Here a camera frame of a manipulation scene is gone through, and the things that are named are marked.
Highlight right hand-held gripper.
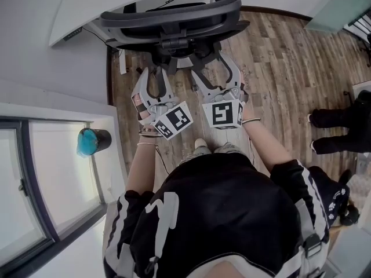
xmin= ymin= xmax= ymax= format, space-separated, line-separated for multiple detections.
xmin=190 ymin=53 xmax=249 ymax=130

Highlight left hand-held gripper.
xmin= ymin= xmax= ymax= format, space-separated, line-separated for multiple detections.
xmin=130 ymin=67 xmax=194 ymax=141

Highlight black office chair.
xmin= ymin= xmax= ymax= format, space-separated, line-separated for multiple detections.
xmin=100 ymin=0 xmax=252 ymax=76

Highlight person's left forearm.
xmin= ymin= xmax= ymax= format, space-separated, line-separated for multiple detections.
xmin=124 ymin=126 xmax=163 ymax=193

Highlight person's right forearm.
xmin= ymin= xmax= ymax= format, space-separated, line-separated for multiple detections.
xmin=242 ymin=117 xmax=293 ymax=173

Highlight person's left hand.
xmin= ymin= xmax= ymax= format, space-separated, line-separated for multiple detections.
xmin=132 ymin=93 xmax=150 ymax=125

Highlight person's right hand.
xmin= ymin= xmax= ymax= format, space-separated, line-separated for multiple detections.
xmin=239 ymin=79 xmax=250 ymax=103

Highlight black desk control panel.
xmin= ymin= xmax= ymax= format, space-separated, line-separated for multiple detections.
xmin=63 ymin=27 xmax=83 ymax=42

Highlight white desk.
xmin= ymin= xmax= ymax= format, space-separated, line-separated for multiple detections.
xmin=48 ymin=0 xmax=260 ymax=75

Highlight person's black striped shirt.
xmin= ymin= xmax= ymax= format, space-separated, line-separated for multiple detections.
xmin=103 ymin=152 xmax=331 ymax=278

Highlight black framed window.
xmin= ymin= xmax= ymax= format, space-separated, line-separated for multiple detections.
xmin=0 ymin=115 xmax=117 ymax=276

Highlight frosted glass panel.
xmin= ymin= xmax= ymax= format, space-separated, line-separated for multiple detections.
xmin=304 ymin=0 xmax=366 ymax=34

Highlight black metal rack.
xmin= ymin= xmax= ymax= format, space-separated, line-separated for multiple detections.
xmin=343 ymin=10 xmax=371 ymax=66

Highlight person's face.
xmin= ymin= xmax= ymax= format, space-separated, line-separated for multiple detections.
xmin=207 ymin=261 xmax=261 ymax=278

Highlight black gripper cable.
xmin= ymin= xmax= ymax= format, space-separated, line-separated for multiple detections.
xmin=247 ymin=137 xmax=256 ymax=165
xmin=155 ymin=146 xmax=171 ymax=175

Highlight grey shoulder strap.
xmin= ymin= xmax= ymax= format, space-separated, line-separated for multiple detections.
xmin=295 ymin=198 xmax=330 ymax=257

